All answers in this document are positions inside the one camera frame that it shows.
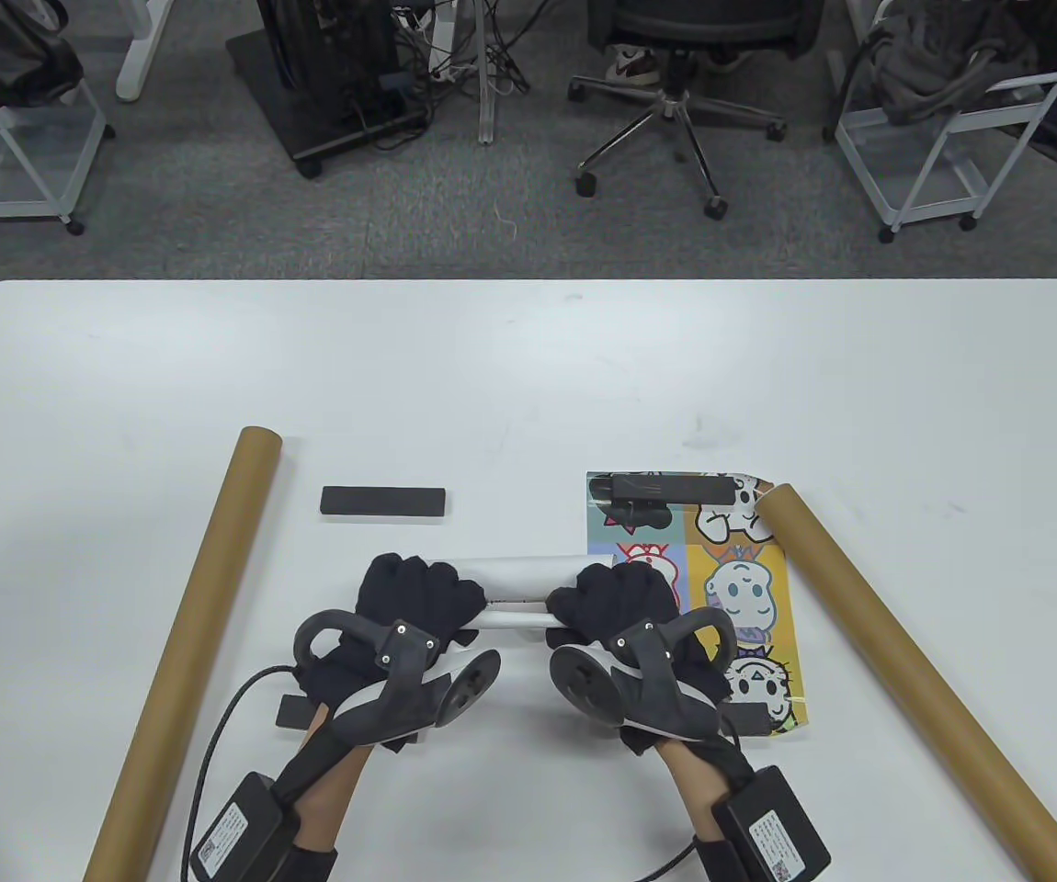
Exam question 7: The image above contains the person's right hand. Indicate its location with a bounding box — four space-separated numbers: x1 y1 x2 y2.
547 562 756 798

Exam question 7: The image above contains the person's left hand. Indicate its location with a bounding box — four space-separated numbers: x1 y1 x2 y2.
294 553 494 756

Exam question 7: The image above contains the white cartoon print poster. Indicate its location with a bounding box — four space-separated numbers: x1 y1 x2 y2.
450 551 617 635

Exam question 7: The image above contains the colourful cartoon panel poster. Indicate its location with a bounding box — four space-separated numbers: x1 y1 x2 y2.
586 471 810 736

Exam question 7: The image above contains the brown cardboard mailing tube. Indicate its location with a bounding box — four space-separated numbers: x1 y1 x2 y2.
756 484 1057 882
83 425 284 882

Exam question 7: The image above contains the person's right forearm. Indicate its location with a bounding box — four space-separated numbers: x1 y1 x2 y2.
657 735 750 882

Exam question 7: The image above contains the person's left forearm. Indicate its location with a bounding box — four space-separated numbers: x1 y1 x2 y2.
285 730 373 882

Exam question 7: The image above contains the grey and white hand controller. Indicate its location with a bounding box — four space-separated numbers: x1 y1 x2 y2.
550 611 737 741
292 608 502 743

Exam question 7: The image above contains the black wrist sensor box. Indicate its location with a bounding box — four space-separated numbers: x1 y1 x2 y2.
712 765 831 882
190 772 300 882

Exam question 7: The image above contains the black office chair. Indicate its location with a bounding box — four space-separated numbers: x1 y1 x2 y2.
568 0 824 220

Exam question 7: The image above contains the black wheeled computer stand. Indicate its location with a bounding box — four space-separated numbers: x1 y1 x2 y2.
225 0 433 178

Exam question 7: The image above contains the white wheeled cart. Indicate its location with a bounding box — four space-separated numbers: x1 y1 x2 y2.
834 0 1057 242
0 0 116 240

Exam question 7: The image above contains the white power strip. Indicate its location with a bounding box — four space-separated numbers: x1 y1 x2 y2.
427 18 474 84

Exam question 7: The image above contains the white desk leg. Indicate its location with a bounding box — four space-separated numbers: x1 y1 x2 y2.
115 0 176 102

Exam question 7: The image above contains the grey bag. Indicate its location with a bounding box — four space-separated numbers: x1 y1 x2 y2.
869 0 1044 125

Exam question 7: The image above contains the black bag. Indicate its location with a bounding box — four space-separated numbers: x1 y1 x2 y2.
0 0 84 107

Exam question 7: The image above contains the black glove cable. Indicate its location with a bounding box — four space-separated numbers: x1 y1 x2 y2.
639 841 704 882
181 666 300 882

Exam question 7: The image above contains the black wrist strap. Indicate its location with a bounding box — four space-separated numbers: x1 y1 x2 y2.
692 831 750 882

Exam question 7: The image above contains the white upright post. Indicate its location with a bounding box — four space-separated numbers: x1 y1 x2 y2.
478 0 500 146

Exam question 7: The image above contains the bundle of black cables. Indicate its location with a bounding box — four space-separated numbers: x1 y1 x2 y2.
391 0 548 97

